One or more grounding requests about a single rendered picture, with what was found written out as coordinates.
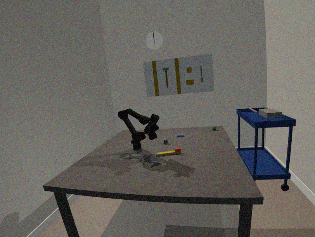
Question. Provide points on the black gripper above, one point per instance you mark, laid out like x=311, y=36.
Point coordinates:
x=148, y=130

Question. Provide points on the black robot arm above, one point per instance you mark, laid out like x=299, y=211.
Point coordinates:
x=143, y=120

